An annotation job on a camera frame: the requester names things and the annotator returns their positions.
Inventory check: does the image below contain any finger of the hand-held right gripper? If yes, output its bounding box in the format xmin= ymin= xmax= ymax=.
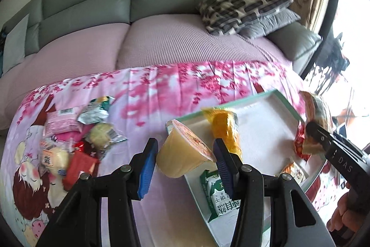
xmin=305 ymin=121 xmax=338 ymax=155

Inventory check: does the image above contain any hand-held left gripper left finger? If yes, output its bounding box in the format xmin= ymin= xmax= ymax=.
xmin=36 ymin=138 xmax=159 ymax=247

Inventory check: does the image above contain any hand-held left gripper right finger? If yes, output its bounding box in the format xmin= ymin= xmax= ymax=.
xmin=213 ymin=138 xmax=334 ymax=247

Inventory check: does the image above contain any orange snack packet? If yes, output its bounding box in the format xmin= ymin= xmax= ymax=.
xmin=299 ymin=91 xmax=333 ymax=155

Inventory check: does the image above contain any green and white snack packet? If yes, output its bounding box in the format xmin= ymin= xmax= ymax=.
xmin=200 ymin=169 xmax=242 ymax=221

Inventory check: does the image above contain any yellow jelly cup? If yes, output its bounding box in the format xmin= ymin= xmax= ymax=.
xmin=156 ymin=119 xmax=217 ymax=178

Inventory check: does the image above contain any yellow snack packet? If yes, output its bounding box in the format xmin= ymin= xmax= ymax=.
xmin=201 ymin=107 xmax=244 ymax=161

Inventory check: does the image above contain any white red-print snack packet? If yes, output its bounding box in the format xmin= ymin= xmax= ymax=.
xmin=279 ymin=159 xmax=309 ymax=185

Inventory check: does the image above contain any shallow teal cardboard box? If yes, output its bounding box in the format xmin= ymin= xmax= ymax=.
xmin=166 ymin=89 xmax=328 ymax=247

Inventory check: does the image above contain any pink barcode snack packet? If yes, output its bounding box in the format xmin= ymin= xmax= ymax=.
xmin=46 ymin=108 xmax=83 ymax=134

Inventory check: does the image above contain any person's right hand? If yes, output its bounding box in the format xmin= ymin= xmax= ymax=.
xmin=327 ymin=192 xmax=362 ymax=236

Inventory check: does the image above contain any round bread packet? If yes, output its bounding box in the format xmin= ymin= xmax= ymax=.
xmin=86 ymin=122 xmax=128 ymax=155

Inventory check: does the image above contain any matte red snack packet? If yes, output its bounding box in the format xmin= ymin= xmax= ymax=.
xmin=62 ymin=150 xmax=99 ymax=191

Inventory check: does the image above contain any silver green snack packet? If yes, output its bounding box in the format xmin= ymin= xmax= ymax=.
xmin=77 ymin=96 xmax=117 ymax=125

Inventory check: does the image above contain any dark object by window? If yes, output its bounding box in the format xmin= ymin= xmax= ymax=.
xmin=314 ymin=32 xmax=351 ymax=85

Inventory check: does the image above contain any plain pink snack packet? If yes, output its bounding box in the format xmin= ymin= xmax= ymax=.
xmin=53 ymin=131 xmax=88 ymax=144

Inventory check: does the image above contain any printed cartoon blanket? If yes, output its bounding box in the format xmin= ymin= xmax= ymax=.
xmin=0 ymin=60 xmax=350 ymax=247

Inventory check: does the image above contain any labelled clear bread packet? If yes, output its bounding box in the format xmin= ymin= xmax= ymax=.
xmin=38 ymin=145 xmax=73 ymax=176

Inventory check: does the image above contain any grey pillow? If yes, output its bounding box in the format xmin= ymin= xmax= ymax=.
xmin=237 ymin=8 xmax=302 ymax=40

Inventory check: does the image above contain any pink sofa cover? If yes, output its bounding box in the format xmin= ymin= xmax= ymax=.
xmin=0 ymin=13 xmax=293 ymax=130

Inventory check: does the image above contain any black patterned pillow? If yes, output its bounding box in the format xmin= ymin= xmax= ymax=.
xmin=198 ymin=0 xmax=294 ymax=35

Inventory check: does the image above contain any light grey cushion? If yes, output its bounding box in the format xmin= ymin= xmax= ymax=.
xmin=1 ymin=13 xmax=30 ymax=74

